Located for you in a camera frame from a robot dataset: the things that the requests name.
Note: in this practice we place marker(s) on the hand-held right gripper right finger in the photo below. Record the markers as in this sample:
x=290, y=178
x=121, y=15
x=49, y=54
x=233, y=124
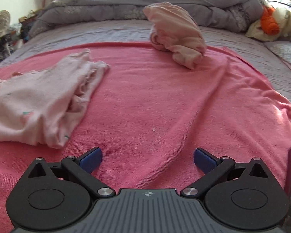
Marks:
x=203, y=162

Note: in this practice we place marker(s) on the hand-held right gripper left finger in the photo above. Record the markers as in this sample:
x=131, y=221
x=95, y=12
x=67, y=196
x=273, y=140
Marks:
x=92, y=160

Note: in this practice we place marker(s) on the grey floral pillow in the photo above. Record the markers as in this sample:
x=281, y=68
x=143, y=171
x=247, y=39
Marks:
x=283, y=51

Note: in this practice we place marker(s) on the pink strawberry print pants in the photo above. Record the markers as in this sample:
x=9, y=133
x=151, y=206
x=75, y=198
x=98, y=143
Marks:
x=177, y=31

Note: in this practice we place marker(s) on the white electric fan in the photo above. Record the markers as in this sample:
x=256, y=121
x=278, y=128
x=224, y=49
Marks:
x=0, y=21

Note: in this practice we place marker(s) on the orange puffer garment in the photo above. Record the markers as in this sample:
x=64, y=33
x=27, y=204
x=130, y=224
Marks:
x=270, y=23

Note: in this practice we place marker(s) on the pink terry blanket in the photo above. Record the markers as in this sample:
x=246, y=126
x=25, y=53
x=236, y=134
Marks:
x=160, y=102

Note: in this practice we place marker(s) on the patterned blue red cloth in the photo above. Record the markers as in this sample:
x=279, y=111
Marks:
x=0, y=51

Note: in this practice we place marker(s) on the pink strawberry print top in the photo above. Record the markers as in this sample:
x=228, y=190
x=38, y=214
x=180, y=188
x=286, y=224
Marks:
x=38, y=97

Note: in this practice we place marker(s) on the grey bed sheet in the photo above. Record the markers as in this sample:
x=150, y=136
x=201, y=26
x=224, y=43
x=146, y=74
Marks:
x=99, y=31

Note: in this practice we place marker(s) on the grey floral quilt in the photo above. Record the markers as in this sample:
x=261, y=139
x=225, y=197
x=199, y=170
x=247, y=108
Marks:
x=123, y=7

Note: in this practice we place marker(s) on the cream puffer jacket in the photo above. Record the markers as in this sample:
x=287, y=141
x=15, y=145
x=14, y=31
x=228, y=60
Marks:
x=288, y=24

